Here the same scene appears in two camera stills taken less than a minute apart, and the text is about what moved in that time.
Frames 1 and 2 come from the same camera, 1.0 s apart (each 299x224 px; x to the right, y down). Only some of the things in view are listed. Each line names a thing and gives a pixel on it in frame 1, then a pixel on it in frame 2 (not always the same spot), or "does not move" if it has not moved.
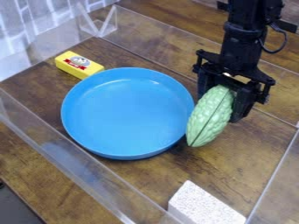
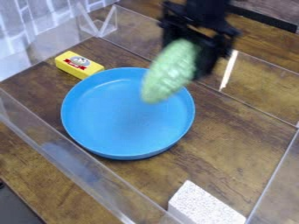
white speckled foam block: (192, 206) does not move
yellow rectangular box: (76, 66) does not move
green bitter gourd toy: (209, 115) to (171, 71)
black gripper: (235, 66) to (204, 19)
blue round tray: (128, 113) does not move
